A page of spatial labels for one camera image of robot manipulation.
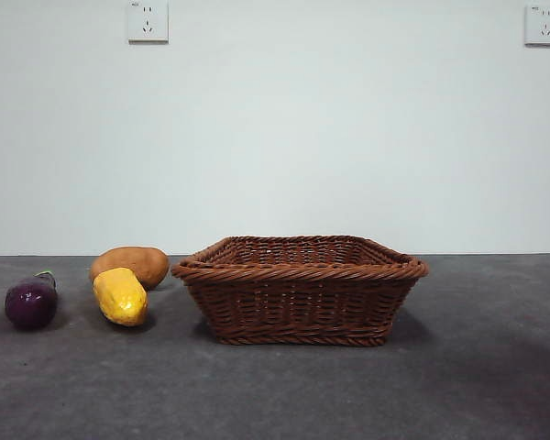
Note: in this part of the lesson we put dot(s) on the brown wicker basket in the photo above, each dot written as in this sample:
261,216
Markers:
298,302

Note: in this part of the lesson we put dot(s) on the brown potato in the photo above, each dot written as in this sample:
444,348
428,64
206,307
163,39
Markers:
137,261

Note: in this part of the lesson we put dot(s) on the purple eggplant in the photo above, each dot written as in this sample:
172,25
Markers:
29,300

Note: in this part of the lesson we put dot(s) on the white wall socket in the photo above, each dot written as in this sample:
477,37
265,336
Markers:
148,23
544,25

